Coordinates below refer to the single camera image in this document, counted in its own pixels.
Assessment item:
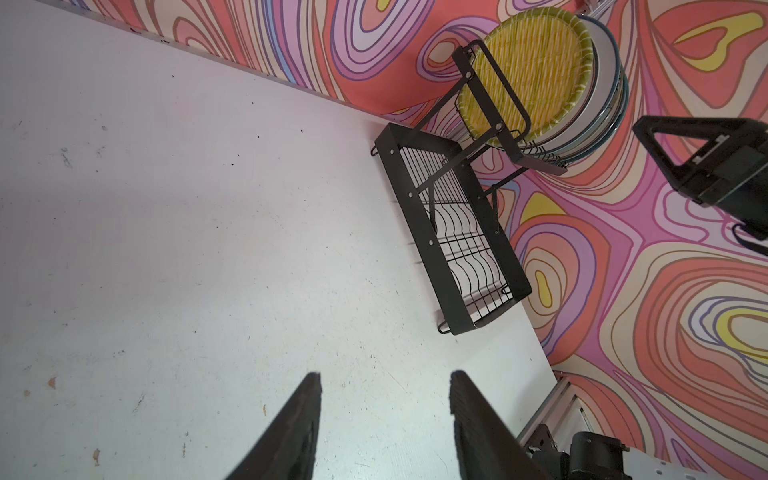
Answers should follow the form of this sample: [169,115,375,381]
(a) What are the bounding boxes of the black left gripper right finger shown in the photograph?
[449,370,548,479]

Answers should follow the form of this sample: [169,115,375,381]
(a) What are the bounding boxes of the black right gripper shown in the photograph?
[633,115,767,256]

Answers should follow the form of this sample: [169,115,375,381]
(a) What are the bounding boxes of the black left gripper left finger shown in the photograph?
[227,372,322,479]

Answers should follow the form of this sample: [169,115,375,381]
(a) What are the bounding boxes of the white plate green quatrefoil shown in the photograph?
[551,63,628,165]

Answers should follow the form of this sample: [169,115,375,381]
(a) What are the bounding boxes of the small orange sunburst plate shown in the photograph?
[535,16,620,156]

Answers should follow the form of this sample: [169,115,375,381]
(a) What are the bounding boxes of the yellow green woven tray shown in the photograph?
[472,7,594,142]

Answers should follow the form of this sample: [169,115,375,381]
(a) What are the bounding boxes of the black two-tier dish rack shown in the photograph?
[371,40,566,336]

